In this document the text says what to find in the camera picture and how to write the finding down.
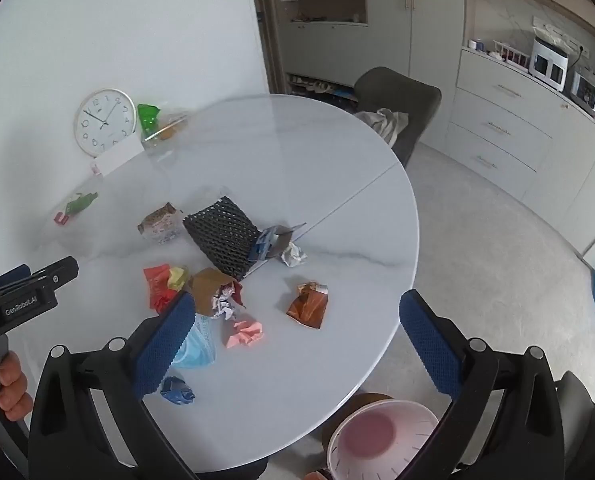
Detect red wrapper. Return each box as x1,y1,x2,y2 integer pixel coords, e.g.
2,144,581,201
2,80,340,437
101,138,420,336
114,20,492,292
143,263,178,313

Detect blue cardboard box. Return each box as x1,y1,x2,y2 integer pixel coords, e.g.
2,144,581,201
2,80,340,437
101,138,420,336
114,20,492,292
247,222,308,263

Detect light blue plastic bag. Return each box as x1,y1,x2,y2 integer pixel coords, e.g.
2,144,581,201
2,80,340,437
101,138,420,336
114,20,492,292
170,312,217,369

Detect beige cloth bag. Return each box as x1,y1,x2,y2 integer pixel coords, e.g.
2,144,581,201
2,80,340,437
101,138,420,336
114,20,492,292
355,108,409,146

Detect white crumpled tissue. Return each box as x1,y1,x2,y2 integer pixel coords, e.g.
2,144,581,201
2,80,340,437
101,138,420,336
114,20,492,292
280,241,308,267

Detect yellow wrapper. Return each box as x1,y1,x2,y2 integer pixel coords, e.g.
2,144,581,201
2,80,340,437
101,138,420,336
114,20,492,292
167,266,191,292

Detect brown snack packet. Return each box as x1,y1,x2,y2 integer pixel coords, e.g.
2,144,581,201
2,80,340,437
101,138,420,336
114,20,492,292
137,202,184,245

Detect pink trash bin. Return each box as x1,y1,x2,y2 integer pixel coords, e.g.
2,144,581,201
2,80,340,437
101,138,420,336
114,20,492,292
327,399,441,480

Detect blue paper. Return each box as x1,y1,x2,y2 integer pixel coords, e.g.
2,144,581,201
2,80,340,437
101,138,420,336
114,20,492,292
160,375,196,406

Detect white printed crumpled paper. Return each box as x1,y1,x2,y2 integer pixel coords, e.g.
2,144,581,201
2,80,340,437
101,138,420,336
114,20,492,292
213,285,238,321

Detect white countertop appliance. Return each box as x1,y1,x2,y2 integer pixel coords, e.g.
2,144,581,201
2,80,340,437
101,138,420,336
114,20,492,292
530,37,571,92

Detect dark grey chair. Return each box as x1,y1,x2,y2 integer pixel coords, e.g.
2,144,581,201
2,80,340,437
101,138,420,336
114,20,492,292
353,66,442,168

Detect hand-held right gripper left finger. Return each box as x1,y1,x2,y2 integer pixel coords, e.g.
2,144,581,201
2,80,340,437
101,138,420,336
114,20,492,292
27,291,198,480

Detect person's left hand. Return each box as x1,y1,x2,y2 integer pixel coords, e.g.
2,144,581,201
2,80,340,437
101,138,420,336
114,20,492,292
0,351,34,423

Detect brown paper wrapper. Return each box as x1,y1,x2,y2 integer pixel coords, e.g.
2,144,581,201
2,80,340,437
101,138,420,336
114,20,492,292
190,267,245,318

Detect black foam mesh sleeve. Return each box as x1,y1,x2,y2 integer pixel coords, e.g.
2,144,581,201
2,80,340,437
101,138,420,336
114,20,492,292
182,196,260,281

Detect pink paper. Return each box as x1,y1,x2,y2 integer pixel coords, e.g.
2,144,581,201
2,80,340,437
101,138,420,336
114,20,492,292
226,316,266,350

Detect white wall clock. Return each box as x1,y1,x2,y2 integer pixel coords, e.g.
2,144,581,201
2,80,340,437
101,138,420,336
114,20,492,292
74,88,138,158

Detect white card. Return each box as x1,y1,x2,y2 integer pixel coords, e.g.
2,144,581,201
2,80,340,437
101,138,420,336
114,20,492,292
91,137,145,177

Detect green plastic bag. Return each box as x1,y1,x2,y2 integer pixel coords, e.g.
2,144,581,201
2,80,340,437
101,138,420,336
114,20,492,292
137,103,161,138

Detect red and white rack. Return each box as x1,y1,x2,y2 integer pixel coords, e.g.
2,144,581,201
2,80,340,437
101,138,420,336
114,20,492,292
487,40,531,72

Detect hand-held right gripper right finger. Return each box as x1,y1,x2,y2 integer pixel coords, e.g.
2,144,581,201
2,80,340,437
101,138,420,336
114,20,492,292
397,289,565,480

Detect clear packet with green contents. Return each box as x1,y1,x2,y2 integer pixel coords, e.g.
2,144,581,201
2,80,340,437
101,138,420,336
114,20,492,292
52,191,99,228

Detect grey wall cabinet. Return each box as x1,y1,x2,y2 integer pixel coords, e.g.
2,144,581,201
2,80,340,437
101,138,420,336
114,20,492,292
270,0,465,106

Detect orange brown snack bag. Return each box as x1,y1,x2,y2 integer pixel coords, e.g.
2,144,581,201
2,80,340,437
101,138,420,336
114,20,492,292
286,281,331,330

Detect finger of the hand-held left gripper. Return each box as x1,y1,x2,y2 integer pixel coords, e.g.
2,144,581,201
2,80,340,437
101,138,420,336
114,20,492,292
0,263,32,295
27,256,80,292

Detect silver countertop appliance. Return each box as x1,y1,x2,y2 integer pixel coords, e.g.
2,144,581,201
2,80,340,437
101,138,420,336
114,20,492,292
570,67,595,116

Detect white tall cabinet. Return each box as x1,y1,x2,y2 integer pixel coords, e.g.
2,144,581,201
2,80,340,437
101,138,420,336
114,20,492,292
525,105,595,256

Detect grey drawer cabinet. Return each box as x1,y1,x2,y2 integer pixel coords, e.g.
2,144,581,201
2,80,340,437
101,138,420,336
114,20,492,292
445,47,561,201

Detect clear plastic bag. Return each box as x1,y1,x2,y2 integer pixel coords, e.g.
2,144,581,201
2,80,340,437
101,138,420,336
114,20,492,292
142,107,190,148

